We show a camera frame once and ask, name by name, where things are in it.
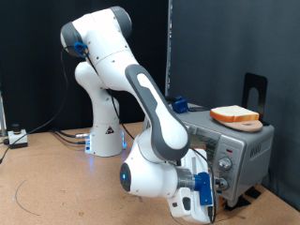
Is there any round wooden plate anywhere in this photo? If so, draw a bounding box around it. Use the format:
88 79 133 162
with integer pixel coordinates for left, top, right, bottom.
217 118 263 133

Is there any thin metal stand leg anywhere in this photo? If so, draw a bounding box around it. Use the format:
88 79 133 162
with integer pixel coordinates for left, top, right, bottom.
0 90 7 138

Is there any dark grey backdrop curtain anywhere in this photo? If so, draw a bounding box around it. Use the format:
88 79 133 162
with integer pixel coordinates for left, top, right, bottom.
172 0 300 210

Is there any long black hanging cable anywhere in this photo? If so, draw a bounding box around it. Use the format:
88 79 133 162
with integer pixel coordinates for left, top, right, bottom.
0 46 70 165

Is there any silver oven knob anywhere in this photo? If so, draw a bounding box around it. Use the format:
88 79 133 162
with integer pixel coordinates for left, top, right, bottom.
217 156 233 172
216 177 230 192

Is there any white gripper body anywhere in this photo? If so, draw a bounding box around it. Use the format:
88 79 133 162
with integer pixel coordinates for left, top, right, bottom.
167 148 214 224

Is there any wire oven rack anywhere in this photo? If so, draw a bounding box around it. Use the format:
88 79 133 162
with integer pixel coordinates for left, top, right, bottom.
200 137 218 161

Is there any emergency stop button box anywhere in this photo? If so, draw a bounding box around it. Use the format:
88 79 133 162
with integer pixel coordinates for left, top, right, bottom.
7 123 29 149

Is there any glass oven door with handle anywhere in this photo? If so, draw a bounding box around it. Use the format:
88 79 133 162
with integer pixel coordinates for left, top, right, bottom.
187 124 219 172

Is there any silver toaster oven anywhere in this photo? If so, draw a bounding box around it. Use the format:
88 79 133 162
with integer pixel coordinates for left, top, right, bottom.
142 101 276 208

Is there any base cable with silver connector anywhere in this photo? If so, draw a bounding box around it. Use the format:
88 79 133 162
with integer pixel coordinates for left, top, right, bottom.
51 127 92 140

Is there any black foam pad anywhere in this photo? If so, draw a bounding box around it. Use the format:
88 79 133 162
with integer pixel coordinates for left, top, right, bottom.
224 195 252 212
245 186 262 200

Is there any grey metal pole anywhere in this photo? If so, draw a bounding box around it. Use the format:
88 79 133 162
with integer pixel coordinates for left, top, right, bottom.
164 0 173 97

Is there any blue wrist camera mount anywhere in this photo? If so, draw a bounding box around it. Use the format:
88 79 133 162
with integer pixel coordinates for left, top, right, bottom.
193 172 214 206

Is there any black base cable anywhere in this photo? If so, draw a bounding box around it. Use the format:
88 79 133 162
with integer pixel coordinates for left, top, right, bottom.
52 130 88 146

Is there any blue cable clip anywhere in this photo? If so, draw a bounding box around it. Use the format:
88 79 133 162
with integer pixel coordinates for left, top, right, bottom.
72 41 89 59

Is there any black metal bookend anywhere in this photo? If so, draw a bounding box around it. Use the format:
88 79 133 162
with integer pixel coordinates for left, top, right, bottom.
242 72 270 127

